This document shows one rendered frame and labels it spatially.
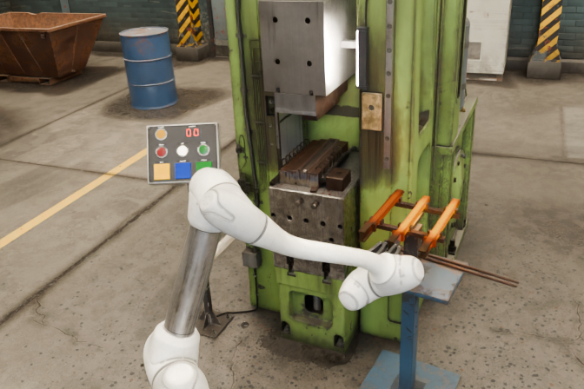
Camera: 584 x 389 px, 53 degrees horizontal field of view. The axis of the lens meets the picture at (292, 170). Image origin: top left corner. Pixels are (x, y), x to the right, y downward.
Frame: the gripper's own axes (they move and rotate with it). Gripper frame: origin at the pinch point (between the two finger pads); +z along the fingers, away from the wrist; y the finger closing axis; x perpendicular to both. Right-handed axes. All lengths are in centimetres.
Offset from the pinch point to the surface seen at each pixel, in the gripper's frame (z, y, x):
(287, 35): 34, -62, 67
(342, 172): 43, -41, 3
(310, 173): 35, -54, 4
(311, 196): 29, -51, -5
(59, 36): 345, -603, -25
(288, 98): 34, -63, 39
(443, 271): 26.5, 12.5, -26.0
